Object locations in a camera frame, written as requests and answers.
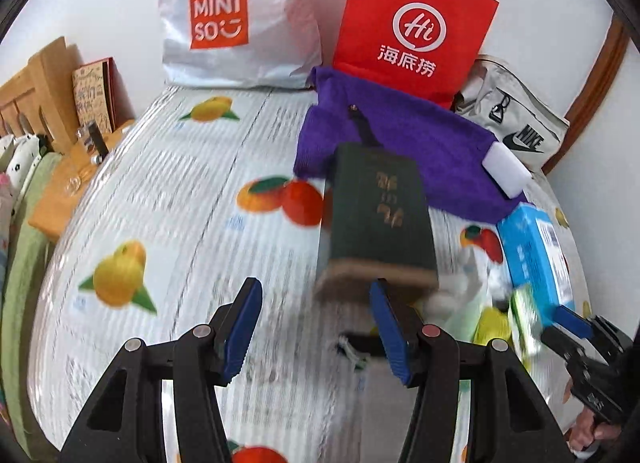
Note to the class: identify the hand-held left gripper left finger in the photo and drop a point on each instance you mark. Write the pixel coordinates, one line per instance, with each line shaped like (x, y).
(242, 333)

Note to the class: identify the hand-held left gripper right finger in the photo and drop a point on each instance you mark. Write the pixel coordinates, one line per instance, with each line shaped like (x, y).
(392, 333)

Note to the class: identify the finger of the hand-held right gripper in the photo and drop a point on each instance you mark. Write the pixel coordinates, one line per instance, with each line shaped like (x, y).
(557, 343)
(572, 321)

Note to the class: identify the green wet wipes packet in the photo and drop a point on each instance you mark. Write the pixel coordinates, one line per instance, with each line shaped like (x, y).
(525, 323)

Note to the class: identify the white and green glove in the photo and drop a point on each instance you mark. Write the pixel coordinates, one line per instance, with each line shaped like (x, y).
(462, 318)

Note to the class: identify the person's right hand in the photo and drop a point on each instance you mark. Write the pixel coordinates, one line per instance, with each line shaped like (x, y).
(584, 437)

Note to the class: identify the blue tissue box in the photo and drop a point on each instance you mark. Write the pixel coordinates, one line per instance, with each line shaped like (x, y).
(530, 253)

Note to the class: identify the green and gold tin box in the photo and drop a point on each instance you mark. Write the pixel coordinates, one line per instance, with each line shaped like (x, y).
(375, 213)

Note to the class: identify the fruit print bed sheet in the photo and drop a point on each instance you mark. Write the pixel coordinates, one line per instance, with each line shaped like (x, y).
(175, 193)

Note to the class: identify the white sponge block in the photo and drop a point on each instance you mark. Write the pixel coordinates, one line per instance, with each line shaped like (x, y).
(507, 170)

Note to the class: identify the purple towel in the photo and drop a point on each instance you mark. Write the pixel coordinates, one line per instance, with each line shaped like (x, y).
(425, 133)

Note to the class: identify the grey canvas bag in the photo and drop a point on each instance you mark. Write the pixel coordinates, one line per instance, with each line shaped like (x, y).
(530, 118)

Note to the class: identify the green blanket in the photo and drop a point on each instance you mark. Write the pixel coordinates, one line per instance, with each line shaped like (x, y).
(25, 268)

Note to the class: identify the orange wooden nightstand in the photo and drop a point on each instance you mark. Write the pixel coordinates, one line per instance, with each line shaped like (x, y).
(60, 193)

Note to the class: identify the small black device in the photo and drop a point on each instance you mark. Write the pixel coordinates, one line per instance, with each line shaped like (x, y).
(95, 140)

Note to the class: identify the polka dot cloth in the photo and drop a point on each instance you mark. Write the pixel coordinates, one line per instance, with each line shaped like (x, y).
(15, 158)

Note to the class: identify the white plastic shopping bag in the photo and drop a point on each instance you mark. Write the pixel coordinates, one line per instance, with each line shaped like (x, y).
(280, 18)

